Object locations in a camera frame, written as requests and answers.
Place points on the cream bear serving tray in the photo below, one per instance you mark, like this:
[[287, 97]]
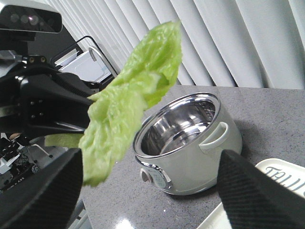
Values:
[[287, 174]]

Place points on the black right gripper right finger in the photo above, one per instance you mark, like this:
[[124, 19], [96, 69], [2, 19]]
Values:
[[252, 200]]

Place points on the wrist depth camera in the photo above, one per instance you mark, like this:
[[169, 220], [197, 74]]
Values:
[[28, 15]]

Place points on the grey white curtain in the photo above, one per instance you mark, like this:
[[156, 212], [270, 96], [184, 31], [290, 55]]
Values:
[[245, 43]]

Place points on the green lettuce leaf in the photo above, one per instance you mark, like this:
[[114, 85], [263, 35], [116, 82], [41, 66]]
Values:
[[117, 111]]

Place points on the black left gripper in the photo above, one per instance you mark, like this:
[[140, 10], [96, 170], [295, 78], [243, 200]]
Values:
[[37, 100]]

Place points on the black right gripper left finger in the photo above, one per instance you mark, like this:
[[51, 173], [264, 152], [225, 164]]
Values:
[[47, 199]]

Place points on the pale green electric pot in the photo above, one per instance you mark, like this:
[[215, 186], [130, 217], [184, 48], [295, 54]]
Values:
[[179, 147]]

